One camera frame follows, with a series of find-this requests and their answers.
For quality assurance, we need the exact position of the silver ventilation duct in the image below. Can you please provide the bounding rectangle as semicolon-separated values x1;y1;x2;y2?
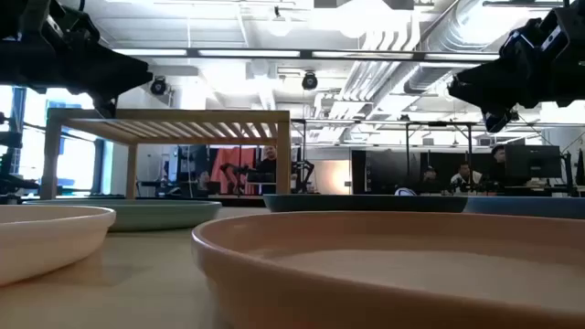
404;0;517;95

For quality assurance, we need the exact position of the black stand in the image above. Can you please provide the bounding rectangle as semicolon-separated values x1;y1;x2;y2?
562;148;585;197

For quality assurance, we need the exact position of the wooden slatted shelf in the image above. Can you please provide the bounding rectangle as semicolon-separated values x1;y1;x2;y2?
39;108;293;201

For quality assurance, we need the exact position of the dark table edge rail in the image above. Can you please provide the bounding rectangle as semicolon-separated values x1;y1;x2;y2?
0;193;266;205

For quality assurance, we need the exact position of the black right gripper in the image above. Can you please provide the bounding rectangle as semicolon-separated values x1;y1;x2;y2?
448;11;585;110

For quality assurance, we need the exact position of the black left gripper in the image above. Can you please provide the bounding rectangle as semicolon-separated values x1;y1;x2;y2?
0;31;154;99

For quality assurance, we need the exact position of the blue plate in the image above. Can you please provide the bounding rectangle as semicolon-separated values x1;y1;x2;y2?
463;196;585;220

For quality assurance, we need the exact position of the person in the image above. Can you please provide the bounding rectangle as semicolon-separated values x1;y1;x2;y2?
195;170;212;197
420;166;441;194
487;143;508;186
254;144;279;196
450;161;484;189

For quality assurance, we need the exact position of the black pipe frame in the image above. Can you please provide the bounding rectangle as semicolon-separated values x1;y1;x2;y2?
291;118;585;197

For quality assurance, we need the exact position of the black equipment rack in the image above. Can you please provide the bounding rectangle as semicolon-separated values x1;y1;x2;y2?
0;111;40;206

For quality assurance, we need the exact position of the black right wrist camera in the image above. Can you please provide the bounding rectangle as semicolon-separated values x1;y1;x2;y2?
482;107;521;134

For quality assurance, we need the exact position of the large bright window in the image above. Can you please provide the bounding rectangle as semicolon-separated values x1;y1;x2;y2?
0;86;109;196

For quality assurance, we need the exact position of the overhead frame light bar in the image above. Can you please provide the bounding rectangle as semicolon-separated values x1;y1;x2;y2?
113;47;502;64

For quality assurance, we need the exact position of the round ceiling lamp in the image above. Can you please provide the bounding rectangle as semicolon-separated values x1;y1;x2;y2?
267;6;293;37

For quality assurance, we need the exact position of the orange cloth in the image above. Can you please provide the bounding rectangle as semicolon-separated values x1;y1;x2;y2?
210;146;257;196

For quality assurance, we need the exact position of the black ceiling rail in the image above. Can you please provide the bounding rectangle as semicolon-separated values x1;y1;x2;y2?
483;0;566;8

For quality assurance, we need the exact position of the peach plate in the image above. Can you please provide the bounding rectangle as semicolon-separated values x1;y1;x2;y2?
191;210;585;329

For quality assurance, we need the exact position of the black computer monitor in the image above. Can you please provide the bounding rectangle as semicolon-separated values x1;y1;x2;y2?
505;144;563;180

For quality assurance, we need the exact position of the pale green plate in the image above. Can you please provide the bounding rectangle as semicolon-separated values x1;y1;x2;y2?
22;198;223;233

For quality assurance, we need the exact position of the dark teal plate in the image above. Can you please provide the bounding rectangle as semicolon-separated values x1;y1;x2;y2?
262;194;470;214

